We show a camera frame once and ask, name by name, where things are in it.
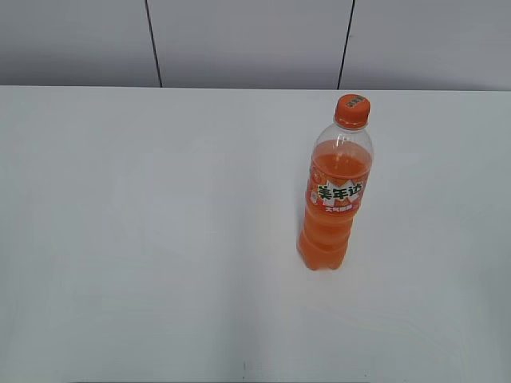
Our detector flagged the orange soda plastic bottle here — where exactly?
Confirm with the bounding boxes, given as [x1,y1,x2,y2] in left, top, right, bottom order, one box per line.
[297,123,374,270]

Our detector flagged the orange bottle cap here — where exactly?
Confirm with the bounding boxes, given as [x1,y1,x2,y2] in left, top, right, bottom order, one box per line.
[334,94,370,130]

